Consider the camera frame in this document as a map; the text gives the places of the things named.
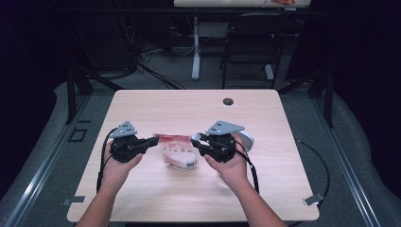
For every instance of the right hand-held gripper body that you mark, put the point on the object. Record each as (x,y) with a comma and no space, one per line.
(220,148)

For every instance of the background wooden desk top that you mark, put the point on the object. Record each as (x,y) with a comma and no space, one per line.
(220,3)

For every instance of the black metal stand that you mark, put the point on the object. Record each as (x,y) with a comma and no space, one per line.
(71,94)
(329,101)

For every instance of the orange object on desk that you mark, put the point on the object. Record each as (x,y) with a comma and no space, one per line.
(283,1)

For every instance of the person's right hand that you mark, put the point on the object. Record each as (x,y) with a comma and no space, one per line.
(235,171)

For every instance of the black square floor outlet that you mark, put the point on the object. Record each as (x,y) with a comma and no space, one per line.
(78,135)

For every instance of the person's left hand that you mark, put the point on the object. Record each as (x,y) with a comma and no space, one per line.
(116,173)

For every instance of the black table grommet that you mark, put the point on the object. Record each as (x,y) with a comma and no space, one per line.
(228,101)

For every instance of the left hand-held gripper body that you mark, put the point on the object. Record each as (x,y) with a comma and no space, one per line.
(126,148)

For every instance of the black folding chair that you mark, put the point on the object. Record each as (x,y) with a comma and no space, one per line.
(257,22)

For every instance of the aluminium floor rail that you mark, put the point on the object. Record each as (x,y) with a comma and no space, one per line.
(44,167)
(346,167)

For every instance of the white pouch cap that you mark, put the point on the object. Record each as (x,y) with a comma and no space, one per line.
(195,136)

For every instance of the white desk leg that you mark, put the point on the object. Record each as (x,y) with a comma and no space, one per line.
(196,63)
(269,72)

